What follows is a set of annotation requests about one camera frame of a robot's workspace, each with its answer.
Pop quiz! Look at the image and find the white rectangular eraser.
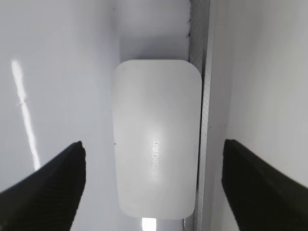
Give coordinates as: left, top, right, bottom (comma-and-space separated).
112, 60, 202, 220

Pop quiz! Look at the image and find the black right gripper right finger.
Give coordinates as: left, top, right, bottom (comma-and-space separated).
221, 140, 308, 231

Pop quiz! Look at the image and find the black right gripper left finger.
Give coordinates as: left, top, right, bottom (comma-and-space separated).
0, 141, 86, 231

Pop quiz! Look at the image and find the grey framed whiteboard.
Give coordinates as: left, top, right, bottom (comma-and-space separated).
0, 0, 210, 231

